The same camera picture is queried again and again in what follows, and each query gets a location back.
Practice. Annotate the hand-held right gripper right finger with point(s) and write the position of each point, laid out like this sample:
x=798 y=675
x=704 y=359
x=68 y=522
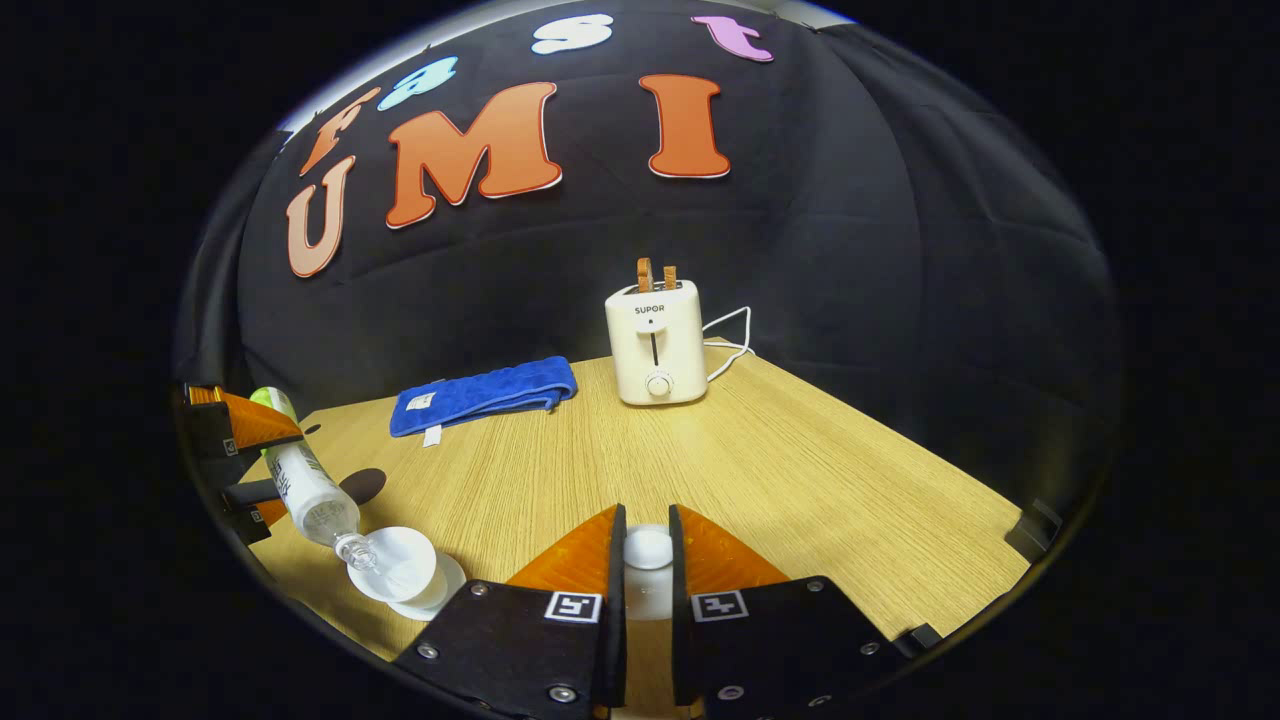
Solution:
x=682 y=610

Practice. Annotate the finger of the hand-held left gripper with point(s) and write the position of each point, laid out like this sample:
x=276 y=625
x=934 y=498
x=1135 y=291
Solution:
x=245 y=422
x=250 y=493

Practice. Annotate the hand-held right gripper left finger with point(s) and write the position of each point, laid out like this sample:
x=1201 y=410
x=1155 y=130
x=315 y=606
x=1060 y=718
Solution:
x=612 y=610

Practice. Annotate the clear green water bottle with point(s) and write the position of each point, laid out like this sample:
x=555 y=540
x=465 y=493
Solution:
x=305 y=490

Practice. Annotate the dark round coaster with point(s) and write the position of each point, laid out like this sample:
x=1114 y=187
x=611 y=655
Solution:
x=368 y=485

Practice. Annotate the white teacup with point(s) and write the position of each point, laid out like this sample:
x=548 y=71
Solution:
x=405 y=560

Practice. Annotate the white saucer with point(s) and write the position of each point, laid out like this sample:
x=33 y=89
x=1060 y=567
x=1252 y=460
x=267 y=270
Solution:
x=450 y=590

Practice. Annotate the blue folded towel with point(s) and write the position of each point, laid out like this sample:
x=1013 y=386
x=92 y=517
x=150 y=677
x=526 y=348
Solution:
x=490 y=392

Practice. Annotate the cream white toaster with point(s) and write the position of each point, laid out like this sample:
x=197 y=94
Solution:
x=655 y=350

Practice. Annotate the black table edge bracket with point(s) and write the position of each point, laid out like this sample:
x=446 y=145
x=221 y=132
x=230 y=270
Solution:
x=1035 y=527
x=922 y=637

